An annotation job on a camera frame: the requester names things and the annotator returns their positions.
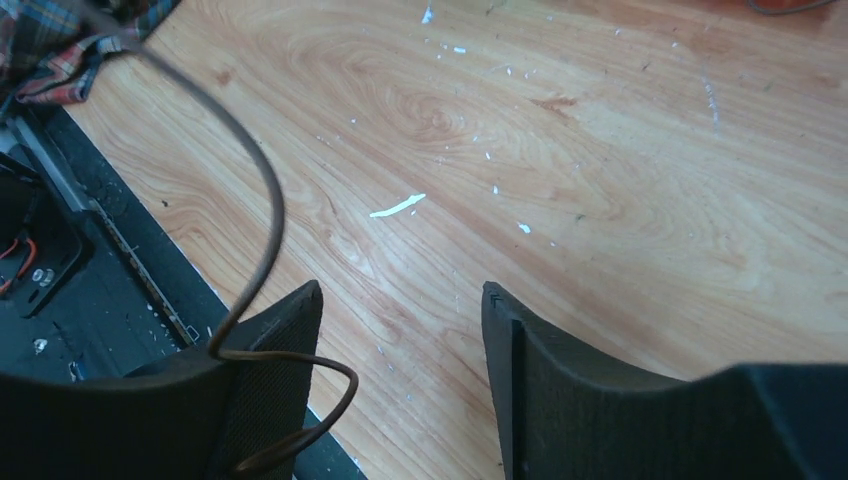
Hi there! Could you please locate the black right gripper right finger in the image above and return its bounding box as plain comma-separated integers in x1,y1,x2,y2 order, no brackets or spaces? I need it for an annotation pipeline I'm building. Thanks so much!
481,282,847,479

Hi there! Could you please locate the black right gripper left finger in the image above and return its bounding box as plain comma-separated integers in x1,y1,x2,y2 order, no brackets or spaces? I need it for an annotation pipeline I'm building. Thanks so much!
1,313,312,479

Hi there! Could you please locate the brown cable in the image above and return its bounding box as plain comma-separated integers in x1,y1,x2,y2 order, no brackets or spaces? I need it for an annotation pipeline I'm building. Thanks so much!
72,0,836,478

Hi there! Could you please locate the plaid cloth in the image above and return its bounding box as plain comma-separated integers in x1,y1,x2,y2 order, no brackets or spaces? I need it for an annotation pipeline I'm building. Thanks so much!
1,0,179,110

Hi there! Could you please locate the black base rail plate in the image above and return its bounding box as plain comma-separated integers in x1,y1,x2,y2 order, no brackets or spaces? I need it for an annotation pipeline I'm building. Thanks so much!
0,99,369,480

